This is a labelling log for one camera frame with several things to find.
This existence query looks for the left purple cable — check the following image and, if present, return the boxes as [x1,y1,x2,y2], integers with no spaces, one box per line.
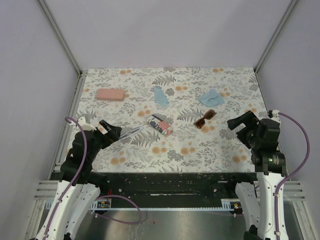
[34,116,143,240]

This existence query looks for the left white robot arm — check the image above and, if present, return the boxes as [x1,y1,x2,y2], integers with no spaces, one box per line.
[35,117,122,240]

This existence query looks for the brown sunglasses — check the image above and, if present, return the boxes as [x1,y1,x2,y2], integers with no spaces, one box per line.
[193,109,217,129]

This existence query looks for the white frame sunglasses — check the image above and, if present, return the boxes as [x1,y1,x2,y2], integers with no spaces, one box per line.
[119,126,142,140]

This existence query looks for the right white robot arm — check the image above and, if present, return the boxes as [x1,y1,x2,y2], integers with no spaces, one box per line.
[227,111,289,240]

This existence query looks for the white cable duct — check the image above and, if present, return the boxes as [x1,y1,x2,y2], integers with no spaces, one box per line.
[44,198,233,211]

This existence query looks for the blue cleaning cloth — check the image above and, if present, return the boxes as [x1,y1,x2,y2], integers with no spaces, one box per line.
[153,86,169,107]
[198,89,225,107]

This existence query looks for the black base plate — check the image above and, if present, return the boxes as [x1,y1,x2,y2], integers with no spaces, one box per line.
[49,171,258,201]

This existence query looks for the pink glasses case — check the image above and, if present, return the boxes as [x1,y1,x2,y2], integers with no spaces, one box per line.
[96,88,125,102]

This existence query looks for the left aluminium frame post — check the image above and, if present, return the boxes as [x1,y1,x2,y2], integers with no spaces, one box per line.
[36,0,82,76]

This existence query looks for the flag pattern glasses case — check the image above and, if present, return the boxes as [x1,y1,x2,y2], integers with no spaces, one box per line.
[146,114,173,137]

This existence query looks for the right aluminium frame post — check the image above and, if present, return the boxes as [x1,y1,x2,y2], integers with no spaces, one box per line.
[253,0,300,74]

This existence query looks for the aluminium frame post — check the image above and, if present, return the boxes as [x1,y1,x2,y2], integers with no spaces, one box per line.
[36,0,82,76]
[253,0,300,74]

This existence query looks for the floral table mat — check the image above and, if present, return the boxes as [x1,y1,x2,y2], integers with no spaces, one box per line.
[76,67,268,172]

